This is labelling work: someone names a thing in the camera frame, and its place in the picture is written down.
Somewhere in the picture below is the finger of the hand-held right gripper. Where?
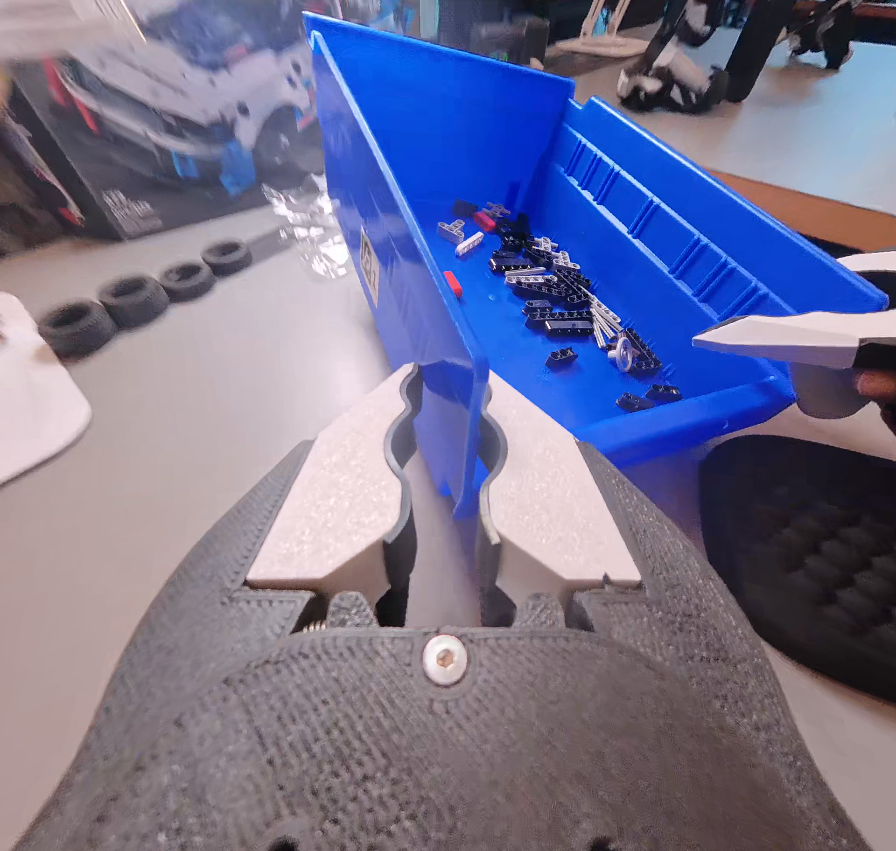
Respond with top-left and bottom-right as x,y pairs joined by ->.
836,251 -> 896,293
692,307 -> 896,420

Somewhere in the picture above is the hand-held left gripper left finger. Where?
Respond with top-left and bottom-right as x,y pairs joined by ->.
246,363 -> 422,612

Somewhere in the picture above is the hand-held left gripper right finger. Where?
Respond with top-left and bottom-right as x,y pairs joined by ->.
478,373 -> 644,621

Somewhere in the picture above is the blue bin with white label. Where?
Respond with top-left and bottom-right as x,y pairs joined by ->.
302,11 -> 890,519

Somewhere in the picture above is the pile of black lego beams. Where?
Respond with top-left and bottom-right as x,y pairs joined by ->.
437,196 -> 683,414

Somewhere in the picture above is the black lego tire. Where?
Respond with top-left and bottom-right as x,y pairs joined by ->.
98,275 -> 170,329
37,300 -> 118,360
159,261 -> 216,302
201,238 -> 253,278

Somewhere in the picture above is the black lego set box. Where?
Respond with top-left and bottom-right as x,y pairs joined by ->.
0,0 -> 326,243

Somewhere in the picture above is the person's right hand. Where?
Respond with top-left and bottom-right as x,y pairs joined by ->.
853,367 -> 896,437

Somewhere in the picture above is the wood-edged side table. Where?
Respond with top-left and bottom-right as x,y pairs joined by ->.
542,21 -> 896,253

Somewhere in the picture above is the black textured pad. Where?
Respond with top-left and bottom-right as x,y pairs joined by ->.
699,434 -> 896,703

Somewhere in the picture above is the black upright device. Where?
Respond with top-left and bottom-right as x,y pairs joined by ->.
724,0 -> 800,105

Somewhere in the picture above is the white and black device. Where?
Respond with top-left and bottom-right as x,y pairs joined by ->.
616,0 -> 730,115

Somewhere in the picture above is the clear crumpled plastic bag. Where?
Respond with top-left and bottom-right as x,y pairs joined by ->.
261,174 -> 352,280

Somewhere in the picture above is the pale wooden stand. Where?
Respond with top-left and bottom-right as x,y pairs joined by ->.
555,0 -> 655,59

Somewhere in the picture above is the black device with green rings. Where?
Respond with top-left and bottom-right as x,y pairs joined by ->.
469,16 -> 552,66

